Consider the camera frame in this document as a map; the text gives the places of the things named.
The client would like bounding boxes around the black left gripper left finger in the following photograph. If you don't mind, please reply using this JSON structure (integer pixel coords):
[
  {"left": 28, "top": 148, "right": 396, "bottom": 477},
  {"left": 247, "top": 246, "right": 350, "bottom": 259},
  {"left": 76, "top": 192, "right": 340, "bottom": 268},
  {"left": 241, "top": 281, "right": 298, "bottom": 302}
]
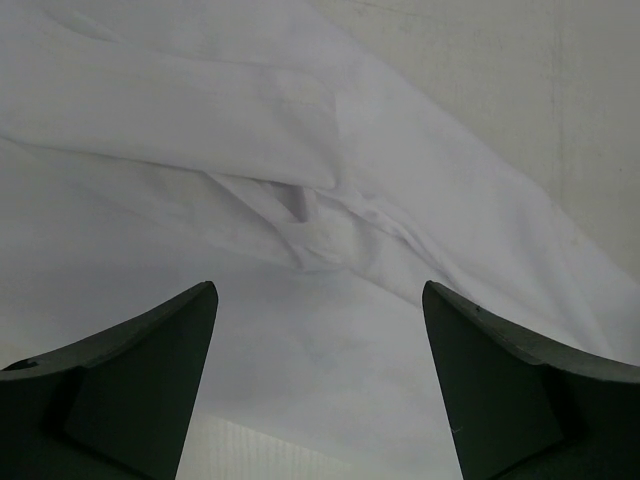
[{"left": 1, "top": 281, "right": 217, "bottom": 479}]

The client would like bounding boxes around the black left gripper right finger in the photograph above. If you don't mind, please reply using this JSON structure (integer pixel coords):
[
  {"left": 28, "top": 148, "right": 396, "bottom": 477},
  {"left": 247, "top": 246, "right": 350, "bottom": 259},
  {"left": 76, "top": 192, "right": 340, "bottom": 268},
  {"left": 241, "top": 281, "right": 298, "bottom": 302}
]
[{"left": 422, "top": 281, "right": 639, "bottom": 479}]

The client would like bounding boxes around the white t shirt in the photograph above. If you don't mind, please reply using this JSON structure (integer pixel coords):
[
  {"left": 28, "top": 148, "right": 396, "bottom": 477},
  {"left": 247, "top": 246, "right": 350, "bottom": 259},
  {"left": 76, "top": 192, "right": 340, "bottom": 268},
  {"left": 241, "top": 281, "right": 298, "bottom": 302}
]
[{"left": 1, "top": 1, "right": 639, "bottom": 479}]

